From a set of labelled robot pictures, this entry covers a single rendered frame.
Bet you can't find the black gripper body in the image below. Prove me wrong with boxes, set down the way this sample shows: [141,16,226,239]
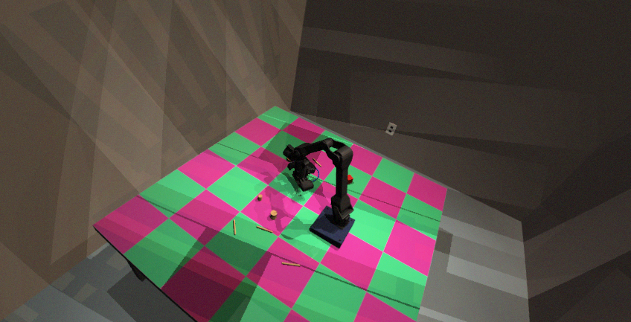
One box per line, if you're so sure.
[287,161,314,192]

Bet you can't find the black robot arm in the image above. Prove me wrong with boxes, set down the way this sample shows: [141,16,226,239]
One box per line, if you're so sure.
[283,138,354,230]

